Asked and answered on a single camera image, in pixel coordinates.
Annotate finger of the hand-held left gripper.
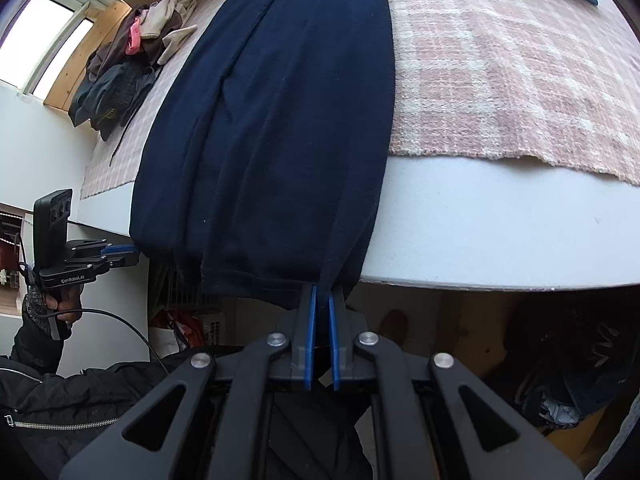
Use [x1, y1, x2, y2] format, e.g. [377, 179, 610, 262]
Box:
[65, 239, 136, 257]
[72, 254, 142, 275]

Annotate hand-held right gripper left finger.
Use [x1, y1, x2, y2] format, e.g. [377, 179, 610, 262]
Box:
[59, 282, 318, 480]

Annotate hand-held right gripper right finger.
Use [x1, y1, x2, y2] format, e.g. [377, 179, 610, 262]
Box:
[327, 284, 585, 480]

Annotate dark blue shirt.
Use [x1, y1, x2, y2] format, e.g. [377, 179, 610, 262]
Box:
[129, 0, 396, 311]

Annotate person's left forearm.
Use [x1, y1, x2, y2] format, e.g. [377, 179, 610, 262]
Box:
[10, 294, 66, 376]

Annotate person's left hand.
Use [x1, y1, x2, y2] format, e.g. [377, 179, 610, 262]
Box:
[44, 285, 83, 331]

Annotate red and white bag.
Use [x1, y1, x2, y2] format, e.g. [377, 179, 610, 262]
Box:
[149, 309, 206, 356]

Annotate pine wood board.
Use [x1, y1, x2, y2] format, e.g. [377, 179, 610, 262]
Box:
[44, 0, 133, 111]

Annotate pink garment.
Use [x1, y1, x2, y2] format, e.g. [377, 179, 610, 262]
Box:
[125, 17, 143, 56]

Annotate black sneaker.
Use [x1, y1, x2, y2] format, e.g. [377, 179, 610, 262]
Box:
[505, 300, 635, 431]

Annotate grey patterned cloth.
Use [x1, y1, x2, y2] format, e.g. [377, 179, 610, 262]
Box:
[585, 392, 640, 480]

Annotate pink plaid blanket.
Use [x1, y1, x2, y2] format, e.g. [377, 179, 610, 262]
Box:
[80, 0, 640, 200]

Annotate black cable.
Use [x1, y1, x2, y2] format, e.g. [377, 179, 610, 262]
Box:
[17, 247, 173, 376]

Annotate white wire basket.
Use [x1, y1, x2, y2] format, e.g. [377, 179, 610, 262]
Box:
[150, 260, 226, 321]

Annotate black drawstring shorts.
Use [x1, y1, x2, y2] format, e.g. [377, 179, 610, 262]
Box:
[107, 65, 162, 167]

